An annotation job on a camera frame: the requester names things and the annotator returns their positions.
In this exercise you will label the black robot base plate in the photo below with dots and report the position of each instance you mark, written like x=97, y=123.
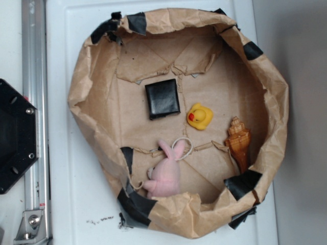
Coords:
x=18, y=136

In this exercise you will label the silver corner bracket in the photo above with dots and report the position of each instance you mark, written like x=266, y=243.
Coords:
x=32, y=228

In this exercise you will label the aluminium extrusion rail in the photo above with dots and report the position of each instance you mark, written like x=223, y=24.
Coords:
x=37, y=178

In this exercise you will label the brown conch seashell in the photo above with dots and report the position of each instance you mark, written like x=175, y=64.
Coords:
x=238, y=141

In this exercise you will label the black leather wallet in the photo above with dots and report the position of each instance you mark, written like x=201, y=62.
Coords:
x=162, y=99

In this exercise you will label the yellow rubber duck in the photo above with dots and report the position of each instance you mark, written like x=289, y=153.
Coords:
x=199, y=117

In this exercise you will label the pink plush bunny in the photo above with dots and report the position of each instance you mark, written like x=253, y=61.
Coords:
x=164, y=178

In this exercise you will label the brown paper bag bin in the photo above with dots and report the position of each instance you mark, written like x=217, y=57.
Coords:
x=213, y=64

